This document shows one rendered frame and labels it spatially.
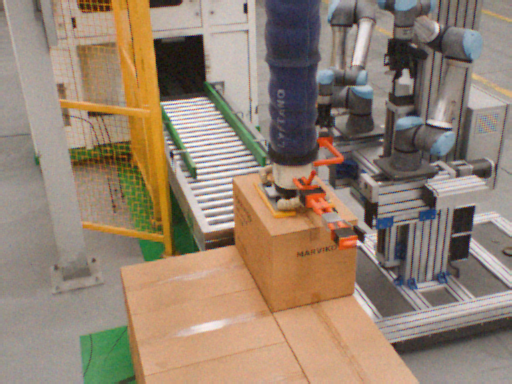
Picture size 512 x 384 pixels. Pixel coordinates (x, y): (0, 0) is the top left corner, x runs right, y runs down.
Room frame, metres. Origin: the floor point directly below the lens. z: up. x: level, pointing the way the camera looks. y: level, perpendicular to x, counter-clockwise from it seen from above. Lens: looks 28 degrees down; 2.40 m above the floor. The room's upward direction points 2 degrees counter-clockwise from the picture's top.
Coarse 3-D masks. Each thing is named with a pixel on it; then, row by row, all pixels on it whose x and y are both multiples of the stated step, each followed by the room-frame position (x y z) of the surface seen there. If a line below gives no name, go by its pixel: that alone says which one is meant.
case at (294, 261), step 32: (256, 192) 2.77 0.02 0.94; (256, 224) 2.57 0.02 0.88; (288, 224) 2.46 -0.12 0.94; (320, 224) 2.45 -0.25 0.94; (352, 224) 2.48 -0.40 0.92; (256, 256) 2.59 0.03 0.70; (288, 256) 2.39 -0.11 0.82; (320, 256) 2.44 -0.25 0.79; (352, 256) 2.49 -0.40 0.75; (288, 288) 2.39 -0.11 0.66; (320, 288) 2.44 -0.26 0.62; (352, 288) 2.49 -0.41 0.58
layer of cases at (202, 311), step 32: (192, 256) 2.84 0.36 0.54; (224, 256) 2.83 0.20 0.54; (128, 288) 2.59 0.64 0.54; (160, 288) 2.58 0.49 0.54; (192, 288) 2.57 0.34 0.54; (224, 288) 2.56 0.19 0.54; (256, 288) 2.55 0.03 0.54; (128, 320) 2.60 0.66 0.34; (160, 320) 2.34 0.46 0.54; (192, 320) 2.33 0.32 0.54; (224, 320) 2.32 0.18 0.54; (256, 320) 2.32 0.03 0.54; (288, 320) 2.31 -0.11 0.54; (320, 320) 2.31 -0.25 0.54; (352, 320) 2.30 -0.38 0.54; (160, 352) 2.14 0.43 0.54; (192, 352) 2.13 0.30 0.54; (224, 352) 2.12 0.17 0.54; (256, 352) 2.11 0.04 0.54; (288, 352) 2.11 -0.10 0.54; (320, 352) 2.11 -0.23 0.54; (352, 352) 2.10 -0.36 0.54; (384, 352) 2.10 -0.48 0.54
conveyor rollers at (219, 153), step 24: (192, 120) 4.74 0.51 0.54; (216, 120) 4.71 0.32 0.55; (168, 144) 4.31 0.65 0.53; (192, 144) 4.28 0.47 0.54; (216, 144) 4.25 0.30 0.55; (240, 144) 4.28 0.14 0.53; (216, 168) 3.87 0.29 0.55; (240, 168) 3.90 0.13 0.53; (216, 192) 3.58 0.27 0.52; (216, 216) 3.25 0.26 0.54
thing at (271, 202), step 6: (270, 180) 2.85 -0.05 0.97; (258, 186) 2.79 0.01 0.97; (264, 186) 2.78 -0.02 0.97; (258, 192) 2.75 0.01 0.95; (264, 192) 2.72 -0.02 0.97; (264, 198) 2.67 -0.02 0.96; (270, 198) 2.65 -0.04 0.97; (276, 198) 2.61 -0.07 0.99; (282, 198) 2.65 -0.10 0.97; (270, 204) 2.61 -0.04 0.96; (276, 204) 2.60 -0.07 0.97; (270, 210) 2.56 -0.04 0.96; (276, 210) 2.54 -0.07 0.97; (282, 210) 2.54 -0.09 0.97; (288, 210) 2.55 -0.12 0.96; (294, 210) 2.55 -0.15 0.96; (276, 216) 2.51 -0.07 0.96; (282, 216) 2.52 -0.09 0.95
